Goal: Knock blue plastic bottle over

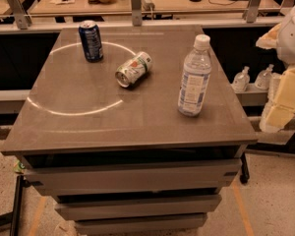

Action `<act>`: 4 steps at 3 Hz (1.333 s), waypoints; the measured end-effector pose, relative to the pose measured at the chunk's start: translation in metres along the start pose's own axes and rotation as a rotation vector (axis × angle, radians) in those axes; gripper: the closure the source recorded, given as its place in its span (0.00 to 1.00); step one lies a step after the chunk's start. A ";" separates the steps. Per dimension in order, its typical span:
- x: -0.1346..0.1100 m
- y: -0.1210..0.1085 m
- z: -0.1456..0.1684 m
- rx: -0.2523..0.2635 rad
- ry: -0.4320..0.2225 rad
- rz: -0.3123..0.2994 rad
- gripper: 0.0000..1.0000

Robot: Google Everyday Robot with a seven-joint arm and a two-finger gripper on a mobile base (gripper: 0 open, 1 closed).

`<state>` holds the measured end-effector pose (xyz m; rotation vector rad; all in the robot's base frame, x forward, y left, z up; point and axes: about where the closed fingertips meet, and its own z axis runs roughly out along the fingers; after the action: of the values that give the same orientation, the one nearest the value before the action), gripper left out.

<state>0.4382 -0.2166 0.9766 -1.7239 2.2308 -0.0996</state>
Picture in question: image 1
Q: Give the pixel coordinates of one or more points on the grey metal bracket middle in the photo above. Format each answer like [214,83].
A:
[136,13]

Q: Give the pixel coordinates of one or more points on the blue soda can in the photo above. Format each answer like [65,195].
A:
[91,40]

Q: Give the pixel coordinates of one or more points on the clear blue-labelled plastic bottle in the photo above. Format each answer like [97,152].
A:
[195,77]

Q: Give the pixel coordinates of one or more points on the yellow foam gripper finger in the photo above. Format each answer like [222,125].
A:
[269,39]
[280,106]

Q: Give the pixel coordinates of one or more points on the grey metal bracket left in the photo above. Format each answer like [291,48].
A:
[22,18]

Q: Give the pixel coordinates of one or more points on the green white soda can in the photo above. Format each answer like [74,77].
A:
[128,73]

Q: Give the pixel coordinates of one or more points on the grey metal bracket right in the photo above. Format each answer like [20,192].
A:
[251,13]

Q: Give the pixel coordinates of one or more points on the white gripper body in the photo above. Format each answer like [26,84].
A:
[292,36]

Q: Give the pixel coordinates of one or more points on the grey metal bracket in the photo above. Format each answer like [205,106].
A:
[22,18]
[136,13]
[251,13]

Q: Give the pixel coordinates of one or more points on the clear sanitizer bottle right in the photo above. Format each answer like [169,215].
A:
[263,78]

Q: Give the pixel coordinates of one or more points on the clear sanitizer bottle left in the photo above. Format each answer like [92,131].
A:
[241,80]

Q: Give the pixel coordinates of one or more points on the white power strip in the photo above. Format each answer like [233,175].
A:
[147,4]

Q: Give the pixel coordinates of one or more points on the clear sanitizer bottle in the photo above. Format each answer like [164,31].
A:
[241,80]
[263,78]

